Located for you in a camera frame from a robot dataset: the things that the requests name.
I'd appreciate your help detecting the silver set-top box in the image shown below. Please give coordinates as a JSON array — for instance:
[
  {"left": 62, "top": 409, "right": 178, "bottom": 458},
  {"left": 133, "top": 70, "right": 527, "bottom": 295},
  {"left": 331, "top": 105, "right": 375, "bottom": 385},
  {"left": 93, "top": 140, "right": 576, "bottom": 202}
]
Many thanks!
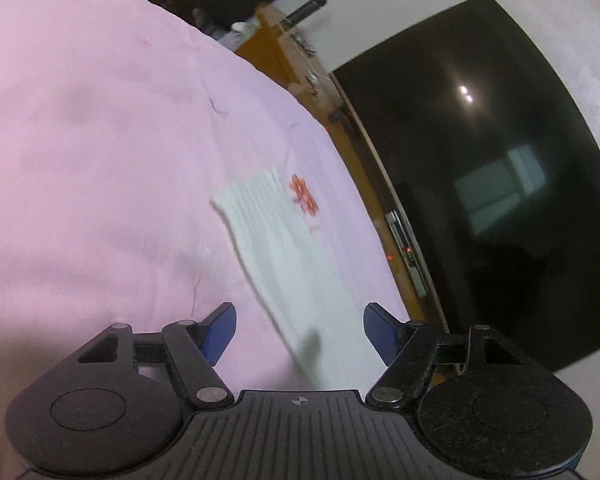
[{"left": 384, "top": 209, "right": 429, "bottom": 299}]

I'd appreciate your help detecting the dark tangled cable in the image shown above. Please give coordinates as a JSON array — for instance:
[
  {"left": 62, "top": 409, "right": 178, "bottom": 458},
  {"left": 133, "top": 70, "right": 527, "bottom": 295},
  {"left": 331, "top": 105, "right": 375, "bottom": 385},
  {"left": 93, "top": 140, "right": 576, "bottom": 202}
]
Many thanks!
[{"left": 289, "top": 29, "right": 317, "bottom": 57}]

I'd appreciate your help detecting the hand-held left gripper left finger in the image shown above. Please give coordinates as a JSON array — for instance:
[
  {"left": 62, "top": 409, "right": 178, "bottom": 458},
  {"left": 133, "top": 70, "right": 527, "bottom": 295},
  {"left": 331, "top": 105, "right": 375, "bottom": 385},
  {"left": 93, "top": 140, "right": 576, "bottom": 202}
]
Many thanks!
[{"left": 55, "top": 302, "right": 237, "bottom": 408}]

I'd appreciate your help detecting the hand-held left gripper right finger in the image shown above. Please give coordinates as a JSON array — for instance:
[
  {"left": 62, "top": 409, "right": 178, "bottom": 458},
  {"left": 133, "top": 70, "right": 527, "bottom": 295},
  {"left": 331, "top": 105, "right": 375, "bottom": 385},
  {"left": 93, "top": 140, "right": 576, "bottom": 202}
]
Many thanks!
[{"left": 363, "top": 303, "right": 546, "bottom": 406}]

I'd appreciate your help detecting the white cloth garment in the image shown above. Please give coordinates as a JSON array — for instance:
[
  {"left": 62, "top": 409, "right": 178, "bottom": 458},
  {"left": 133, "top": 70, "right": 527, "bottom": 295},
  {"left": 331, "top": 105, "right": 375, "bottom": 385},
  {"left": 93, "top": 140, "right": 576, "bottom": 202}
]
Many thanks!
[{"left": 210, "top": 167, "right": 412, "bottom": 392}]

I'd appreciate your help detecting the wooden television cabinet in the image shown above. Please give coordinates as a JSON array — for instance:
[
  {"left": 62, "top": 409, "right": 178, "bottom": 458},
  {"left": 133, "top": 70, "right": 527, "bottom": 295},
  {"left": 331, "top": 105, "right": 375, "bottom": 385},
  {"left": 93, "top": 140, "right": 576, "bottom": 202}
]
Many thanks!
[{"left": 235, "top": 2, "right": 452, "bottom": 335}]

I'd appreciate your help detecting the pink floral bedsheet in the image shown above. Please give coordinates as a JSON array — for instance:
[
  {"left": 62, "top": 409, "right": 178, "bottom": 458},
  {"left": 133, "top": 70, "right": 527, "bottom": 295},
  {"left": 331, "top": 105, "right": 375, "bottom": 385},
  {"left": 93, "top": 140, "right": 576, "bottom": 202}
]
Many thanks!
[{"left": 0, "top": 0, "right": 412, "bottom": 480}]

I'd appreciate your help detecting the black remote control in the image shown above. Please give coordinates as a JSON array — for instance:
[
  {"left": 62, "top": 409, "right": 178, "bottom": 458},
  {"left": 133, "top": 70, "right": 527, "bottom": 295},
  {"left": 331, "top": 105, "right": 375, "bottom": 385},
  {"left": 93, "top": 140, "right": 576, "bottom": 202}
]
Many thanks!
[{"left": 284, "top": 0, "right": 327, "bottom": 25}]

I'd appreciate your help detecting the black television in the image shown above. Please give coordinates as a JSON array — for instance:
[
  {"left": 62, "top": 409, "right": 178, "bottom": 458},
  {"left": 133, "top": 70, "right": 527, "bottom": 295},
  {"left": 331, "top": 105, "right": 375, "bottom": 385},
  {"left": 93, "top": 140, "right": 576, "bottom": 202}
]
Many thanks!
[{"left": 329, "top": 0, "right": 600, "bottom": 374}]

